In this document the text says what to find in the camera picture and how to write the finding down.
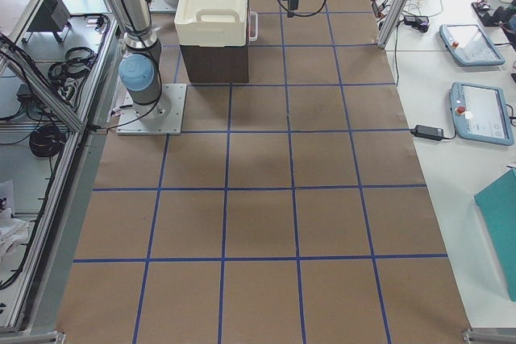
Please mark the dark wooden drawer cabinet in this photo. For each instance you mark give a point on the dark wooden drawer cabinet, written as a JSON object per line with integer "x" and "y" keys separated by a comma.
{"x": 207, "y": 65}

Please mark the cream plastic tray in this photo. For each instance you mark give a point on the cream plastic tray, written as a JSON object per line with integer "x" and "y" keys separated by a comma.
{"x": 212, "y": 23}

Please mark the upper teach pendant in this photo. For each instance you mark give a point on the upper teach pendant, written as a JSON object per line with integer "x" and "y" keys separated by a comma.
{"x": 469, "y": 45}

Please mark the teach pendant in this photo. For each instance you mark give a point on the teach pendant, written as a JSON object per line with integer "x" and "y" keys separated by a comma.
{"x": 469, "y": 45}
{"x": 479, "y": 113}

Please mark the black power adapter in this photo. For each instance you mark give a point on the black power adapter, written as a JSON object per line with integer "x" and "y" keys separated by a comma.
{"x": 427, "y": 132}

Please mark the lower teach pendant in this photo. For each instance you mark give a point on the lower teach pendant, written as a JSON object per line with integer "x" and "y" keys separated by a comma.
{"x": 479, "y": 113}

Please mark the teal cardboard box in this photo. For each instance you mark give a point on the teal cardboard box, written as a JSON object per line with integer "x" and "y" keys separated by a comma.
{"x": 497, "y": 204}

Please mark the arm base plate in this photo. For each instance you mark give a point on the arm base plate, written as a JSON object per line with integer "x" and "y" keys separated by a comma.
{"x": 163, "y": 119}

